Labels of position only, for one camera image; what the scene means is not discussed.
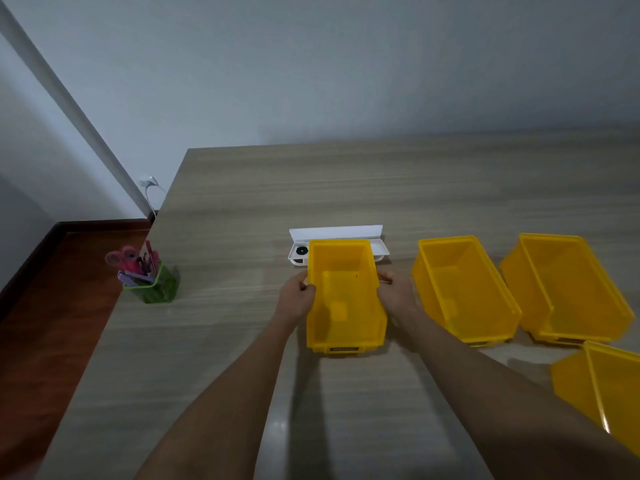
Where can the person's left thumb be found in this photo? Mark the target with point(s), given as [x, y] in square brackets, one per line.
[306, 285]

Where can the person's right forearm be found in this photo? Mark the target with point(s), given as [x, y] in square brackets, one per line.
[505, 399]

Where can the purple craft knife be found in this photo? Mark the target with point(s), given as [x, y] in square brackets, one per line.
[134, 278]

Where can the yellow plastic storage bin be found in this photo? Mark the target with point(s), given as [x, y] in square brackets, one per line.
[605, 389]
[345, 294]
[465, 287]
[565, 287]

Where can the red pen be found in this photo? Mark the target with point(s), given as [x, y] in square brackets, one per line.
[151, 257]

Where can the person's left hand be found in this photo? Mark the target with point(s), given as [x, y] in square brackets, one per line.
[292, 300]

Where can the person's right hand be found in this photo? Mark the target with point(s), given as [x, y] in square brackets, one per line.
[399, 294]

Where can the green transparent pen holder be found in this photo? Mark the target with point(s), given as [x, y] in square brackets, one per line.
[159, 287]

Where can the white plastic tray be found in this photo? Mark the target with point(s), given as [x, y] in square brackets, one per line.
[335, 233]

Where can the white power plug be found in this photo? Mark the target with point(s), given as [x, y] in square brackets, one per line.
[148, 183]

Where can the black round disc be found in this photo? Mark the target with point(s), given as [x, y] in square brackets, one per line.
[301, 250]

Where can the person's right thumb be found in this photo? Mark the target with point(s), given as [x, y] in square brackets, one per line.
[386, 279]

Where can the person's left forearm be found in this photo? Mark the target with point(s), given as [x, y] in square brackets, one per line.
[225, 409]

